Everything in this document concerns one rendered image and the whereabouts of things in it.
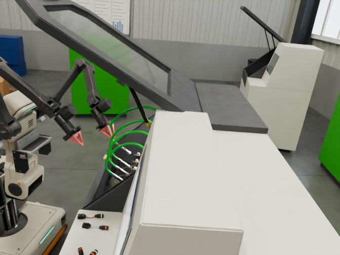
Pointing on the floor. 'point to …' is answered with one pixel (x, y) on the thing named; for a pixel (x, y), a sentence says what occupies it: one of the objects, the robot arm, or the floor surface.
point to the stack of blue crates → (13, 53)
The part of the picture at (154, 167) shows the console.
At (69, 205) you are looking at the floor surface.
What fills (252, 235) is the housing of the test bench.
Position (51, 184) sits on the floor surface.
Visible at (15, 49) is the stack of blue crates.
